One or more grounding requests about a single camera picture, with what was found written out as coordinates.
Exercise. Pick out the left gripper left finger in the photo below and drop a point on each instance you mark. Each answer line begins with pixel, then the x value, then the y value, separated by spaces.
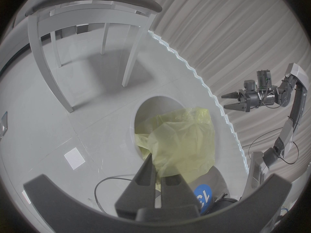
pixel 143 190

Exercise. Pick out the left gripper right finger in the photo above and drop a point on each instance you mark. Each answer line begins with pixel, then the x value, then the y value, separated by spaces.
pixel 177 195

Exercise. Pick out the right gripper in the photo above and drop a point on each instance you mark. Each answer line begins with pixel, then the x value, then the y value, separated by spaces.
pixel 249 102

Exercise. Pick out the yellow plastic bag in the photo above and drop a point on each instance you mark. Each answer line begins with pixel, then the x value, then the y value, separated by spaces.
pixel 182 142

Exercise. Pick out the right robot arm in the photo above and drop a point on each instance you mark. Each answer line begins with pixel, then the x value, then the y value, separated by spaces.
pixel 297 74

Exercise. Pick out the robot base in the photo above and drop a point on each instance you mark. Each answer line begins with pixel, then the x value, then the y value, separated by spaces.
pixel 213 181

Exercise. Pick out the white trash bin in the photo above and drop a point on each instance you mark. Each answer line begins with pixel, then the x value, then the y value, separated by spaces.
pixel 155 105

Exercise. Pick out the beige curtain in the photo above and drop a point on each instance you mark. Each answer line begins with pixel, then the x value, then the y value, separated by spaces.
pixel 230 33

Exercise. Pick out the grey padded white chair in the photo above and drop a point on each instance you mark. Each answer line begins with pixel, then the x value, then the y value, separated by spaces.
pixel 145 5

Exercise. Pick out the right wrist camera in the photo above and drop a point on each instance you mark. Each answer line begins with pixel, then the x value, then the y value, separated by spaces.
pixel 249 85

